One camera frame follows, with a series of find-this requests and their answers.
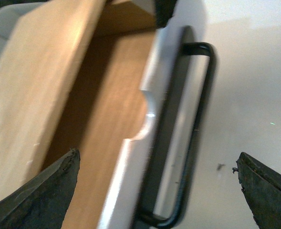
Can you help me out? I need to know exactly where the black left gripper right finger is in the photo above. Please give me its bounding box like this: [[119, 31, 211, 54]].
[[232, 152, 281, 229]]

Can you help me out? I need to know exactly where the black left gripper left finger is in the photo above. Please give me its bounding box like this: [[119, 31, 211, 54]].
[[0, 148, 80, 229]]

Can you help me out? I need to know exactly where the wooden drawer cabinet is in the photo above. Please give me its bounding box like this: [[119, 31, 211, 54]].
[[0, 0, 157, 206]]

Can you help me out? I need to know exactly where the left grey chair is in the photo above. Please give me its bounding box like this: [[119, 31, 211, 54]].
[[0, 2, 44, 56]]

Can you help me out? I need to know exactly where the white drawer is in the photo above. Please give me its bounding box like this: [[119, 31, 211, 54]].
[[44, 0, 208, 229]]

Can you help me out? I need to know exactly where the black drawer handle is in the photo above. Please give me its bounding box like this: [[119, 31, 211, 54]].
[[135, 25, 219, 229]]

